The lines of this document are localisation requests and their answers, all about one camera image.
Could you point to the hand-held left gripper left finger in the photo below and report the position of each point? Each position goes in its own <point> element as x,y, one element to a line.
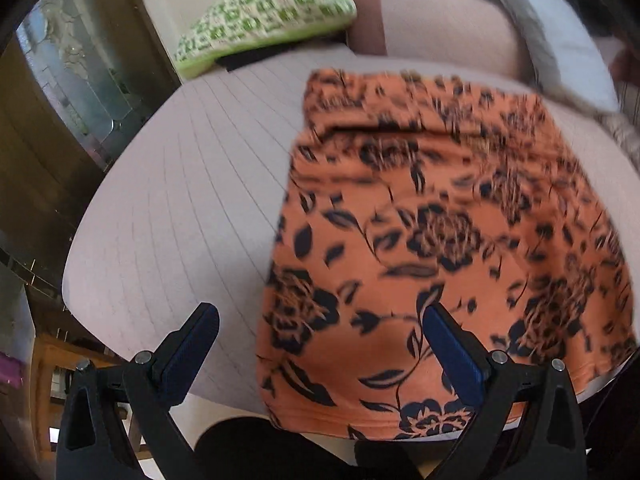
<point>187,355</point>

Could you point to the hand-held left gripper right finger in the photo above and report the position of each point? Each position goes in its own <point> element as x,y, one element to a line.
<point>450,355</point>

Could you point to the orange black floral garment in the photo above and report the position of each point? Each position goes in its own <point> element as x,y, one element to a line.
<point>400,200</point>

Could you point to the bed with pink sheet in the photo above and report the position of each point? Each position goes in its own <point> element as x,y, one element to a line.
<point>190,185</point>

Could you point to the beige striped blanket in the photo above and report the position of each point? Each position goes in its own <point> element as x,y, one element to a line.
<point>625,130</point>

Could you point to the wooden door with glass panel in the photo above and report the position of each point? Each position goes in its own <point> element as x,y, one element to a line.
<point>75,75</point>

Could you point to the pink bolster with brown end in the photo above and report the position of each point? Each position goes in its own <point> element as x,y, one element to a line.
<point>440,30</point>

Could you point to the grey pillow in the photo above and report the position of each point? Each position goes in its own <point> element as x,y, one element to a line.
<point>555,45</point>

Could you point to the green white patterned pillow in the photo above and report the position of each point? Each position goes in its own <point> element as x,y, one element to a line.
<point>260,15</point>

